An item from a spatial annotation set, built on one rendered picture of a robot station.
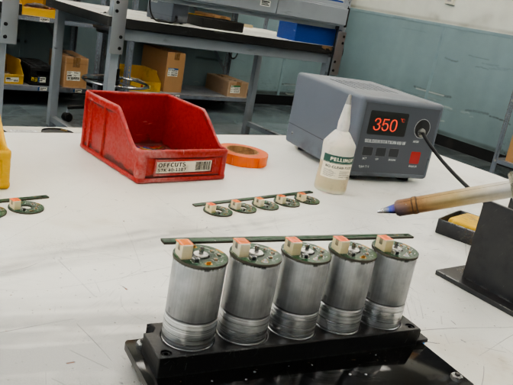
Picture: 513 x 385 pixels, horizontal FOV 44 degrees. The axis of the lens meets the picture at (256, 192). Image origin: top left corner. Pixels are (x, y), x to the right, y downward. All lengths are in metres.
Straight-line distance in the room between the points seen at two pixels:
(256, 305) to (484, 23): 5.42
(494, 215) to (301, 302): 0.22
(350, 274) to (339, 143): 0.33
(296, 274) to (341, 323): 0.04
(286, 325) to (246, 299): 0.03
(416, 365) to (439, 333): 0.07
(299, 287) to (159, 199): 0.26
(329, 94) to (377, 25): 5.59
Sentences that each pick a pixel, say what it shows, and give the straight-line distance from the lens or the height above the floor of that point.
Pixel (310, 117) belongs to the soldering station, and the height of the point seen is 0.80.
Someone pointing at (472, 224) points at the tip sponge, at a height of 0.76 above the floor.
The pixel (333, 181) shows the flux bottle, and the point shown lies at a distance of 0.65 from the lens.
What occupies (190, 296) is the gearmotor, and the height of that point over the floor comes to 0.80.
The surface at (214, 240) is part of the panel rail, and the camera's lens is 0.31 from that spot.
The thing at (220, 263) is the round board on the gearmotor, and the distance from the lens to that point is 0.28.
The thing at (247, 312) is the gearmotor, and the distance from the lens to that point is 0.30.
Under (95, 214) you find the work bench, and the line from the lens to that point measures 0.50.
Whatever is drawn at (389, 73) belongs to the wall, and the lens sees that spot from 6.18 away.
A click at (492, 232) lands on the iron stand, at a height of 0.80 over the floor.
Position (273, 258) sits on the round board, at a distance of 0.30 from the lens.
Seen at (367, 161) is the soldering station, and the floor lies 0.77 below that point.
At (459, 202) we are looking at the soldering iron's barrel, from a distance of 0.31.
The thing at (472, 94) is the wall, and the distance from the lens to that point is 5.64.
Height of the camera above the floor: 0.92
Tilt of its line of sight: 17 degrees down
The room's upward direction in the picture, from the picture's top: 10 degrees clockwise
